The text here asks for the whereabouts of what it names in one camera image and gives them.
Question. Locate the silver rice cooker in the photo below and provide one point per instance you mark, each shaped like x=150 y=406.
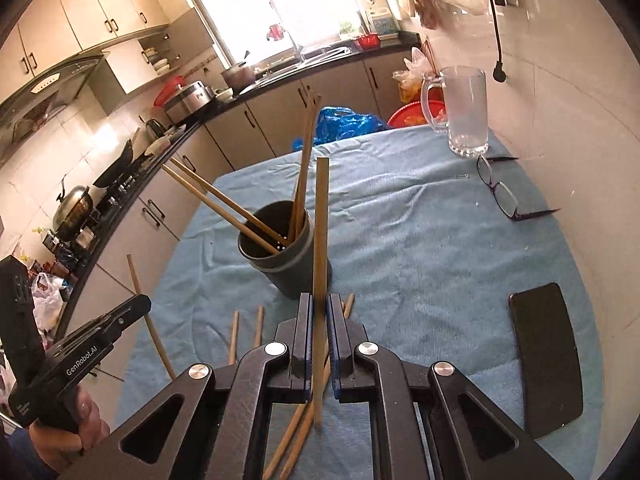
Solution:
x=190 y=100

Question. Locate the clear plastic bag with food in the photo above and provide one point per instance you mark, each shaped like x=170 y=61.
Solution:
x=410 y=80

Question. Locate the red plastic basin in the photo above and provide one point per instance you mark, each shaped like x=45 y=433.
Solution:
x=407 y=115

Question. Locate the person's left hand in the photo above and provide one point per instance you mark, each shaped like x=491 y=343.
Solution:
x=92 y=420

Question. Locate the beige wall cabinets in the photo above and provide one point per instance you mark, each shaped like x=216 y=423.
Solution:
x=100 y=5

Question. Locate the white dish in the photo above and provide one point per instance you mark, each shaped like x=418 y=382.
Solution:
x=157 y=146

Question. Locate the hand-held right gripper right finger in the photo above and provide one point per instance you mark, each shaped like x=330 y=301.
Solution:
x=336 y=340

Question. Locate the black smartphone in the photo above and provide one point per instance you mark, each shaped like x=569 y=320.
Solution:
x=547 y=360

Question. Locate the dark grey utensil holder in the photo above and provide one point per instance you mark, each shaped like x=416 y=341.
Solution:
x=295 y=275

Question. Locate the gas stove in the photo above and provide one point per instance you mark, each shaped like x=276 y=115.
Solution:
x=117 y=192

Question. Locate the red basket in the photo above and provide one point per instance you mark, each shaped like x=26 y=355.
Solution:
x=367 y=41

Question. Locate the black kitchen countertop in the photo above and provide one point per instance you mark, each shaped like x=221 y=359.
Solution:
x=400 y=41

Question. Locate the stack of white dishes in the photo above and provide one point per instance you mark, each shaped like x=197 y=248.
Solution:
x=160 y=64

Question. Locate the black wok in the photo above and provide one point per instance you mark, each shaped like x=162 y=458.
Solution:
x=117 y=167

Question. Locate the kitchen window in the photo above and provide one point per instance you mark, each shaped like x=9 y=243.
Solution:
x=260 y=5

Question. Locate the clear glass mug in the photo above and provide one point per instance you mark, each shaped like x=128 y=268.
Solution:
x=467 y=125

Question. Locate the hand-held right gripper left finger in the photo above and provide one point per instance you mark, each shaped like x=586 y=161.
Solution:
x=302 y=335

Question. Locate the red plastic lid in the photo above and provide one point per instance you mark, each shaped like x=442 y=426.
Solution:
x=167 y=91

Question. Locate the brown cooking pot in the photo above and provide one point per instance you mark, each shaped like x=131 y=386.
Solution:
x=239 y=77

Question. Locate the steel kettle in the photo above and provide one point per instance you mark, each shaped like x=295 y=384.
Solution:
x=155 y=129

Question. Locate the white plastic bag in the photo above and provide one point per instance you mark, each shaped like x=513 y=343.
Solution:
x=47 y=302

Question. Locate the metal faucet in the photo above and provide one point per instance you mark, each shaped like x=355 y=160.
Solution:
x=298 y=52

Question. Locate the brown hanging bag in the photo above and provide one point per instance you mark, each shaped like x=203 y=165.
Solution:
x=427 y=12

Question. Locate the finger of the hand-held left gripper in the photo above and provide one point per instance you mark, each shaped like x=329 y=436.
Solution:
x=132 y=307

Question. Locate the steel sink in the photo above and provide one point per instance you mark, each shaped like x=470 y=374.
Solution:
x=320 y=55

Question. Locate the blue plastic bag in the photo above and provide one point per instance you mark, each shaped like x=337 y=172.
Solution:
x=345 y=122

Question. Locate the metal range hood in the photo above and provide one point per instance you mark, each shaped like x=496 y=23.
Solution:
x=45 y=85

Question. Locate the blue tablecloth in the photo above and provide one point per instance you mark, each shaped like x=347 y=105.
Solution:
x=425 y=260

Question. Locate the pink cloth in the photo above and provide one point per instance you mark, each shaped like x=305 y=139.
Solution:
x=276 y=32

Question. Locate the dark framed eyeglasses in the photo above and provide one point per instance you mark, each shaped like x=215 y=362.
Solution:
x=532 y=214

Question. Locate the steel pot with lid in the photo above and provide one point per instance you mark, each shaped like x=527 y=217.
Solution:
x=72 y=207

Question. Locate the small white bowl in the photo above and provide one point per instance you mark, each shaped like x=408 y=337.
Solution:
x=224 y=96

